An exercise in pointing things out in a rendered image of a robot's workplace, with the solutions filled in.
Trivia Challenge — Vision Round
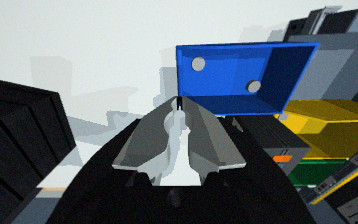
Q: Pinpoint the green open bin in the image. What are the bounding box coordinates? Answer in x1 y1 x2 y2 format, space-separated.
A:
287 159 347 186

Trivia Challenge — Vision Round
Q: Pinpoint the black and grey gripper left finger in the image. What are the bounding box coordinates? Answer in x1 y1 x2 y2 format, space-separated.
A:
45 96 180 224

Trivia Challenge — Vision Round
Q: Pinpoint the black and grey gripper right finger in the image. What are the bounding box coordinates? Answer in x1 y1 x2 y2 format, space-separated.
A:
180 96 317 224

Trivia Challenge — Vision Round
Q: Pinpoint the yellow flat bar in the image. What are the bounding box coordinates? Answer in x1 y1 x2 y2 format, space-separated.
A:
311 170 358 204

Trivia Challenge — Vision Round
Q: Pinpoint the yellow open bin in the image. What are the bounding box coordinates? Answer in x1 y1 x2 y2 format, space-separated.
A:
280 99 358 159

